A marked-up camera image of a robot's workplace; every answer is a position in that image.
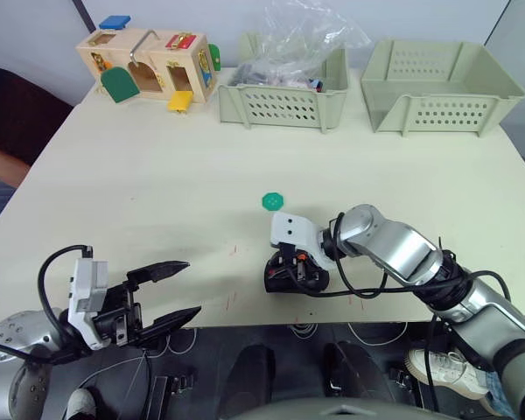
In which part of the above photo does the green round plastic disc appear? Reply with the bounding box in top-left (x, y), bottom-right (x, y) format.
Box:
top-left (262, 191), bottom-right (286, 214)

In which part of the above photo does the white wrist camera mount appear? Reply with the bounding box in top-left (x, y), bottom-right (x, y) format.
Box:
top-left (66, 257), bottom-right (110, 351)
top-left (269, 212), bottom-right (334, 269)

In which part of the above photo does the white sneaker with laces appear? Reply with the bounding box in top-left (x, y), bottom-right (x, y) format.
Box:
top-left (403, 346), bottom-right (494, 400)

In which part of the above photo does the clear plastic bag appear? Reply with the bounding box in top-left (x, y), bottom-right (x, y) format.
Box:
top-left (232, 0), bottom-right (374, 91)

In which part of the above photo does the white floor cable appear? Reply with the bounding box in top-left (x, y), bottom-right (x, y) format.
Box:
top-left (347, 322), bottom-right (409, 347)

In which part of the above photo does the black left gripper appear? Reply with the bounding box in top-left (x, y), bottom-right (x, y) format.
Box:
top-left (91, 260), bottom-right (203, 349)

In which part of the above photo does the empty pale green basket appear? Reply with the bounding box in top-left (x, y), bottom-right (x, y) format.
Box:
top-left (360, 38), bottom-right (525, 138)

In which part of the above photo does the wooden lock box toy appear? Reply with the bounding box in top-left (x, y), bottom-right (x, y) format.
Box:
top-left (74, 16), bottom-right (224, 116)

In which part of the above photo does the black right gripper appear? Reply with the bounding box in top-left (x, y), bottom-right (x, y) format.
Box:
top-left (264, 241), bottom-right (332, 294)

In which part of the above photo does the white shoe toe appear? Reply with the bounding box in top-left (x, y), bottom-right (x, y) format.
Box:
top-left (66, 387), bottom-right (97, 420)

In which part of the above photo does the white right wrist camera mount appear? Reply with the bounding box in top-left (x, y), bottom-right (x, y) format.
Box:
top-left (269, 212), bottom-right (334, 269)

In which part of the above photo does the grey robot torso edge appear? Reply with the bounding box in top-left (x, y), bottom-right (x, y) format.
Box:
top-left (225, 402), bottom-right (425, 420)

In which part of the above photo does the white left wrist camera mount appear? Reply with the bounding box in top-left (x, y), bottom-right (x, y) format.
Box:
top-left (66, 257), bottom-right (110, 351)

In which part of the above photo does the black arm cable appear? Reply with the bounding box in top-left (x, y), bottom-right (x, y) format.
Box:
top-left (327, 212), bottom-right (515, 412)
top-left (38, 244), bottom-right (94, 351)

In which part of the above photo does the pale green basket with bag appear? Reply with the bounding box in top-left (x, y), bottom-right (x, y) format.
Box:
top-left (217, 32), bottom-right (349, 134)

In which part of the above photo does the person's dark maroon top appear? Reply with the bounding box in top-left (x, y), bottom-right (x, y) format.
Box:
top-left (0, 65), bottom-right (74, 168)

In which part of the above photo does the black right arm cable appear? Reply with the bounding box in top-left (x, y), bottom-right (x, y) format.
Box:
top-left (327, 212), bottom-right (515, 412)

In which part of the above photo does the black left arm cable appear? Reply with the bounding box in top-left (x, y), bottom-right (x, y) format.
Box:
top-left (38, 244), bottom-right (94, 351)

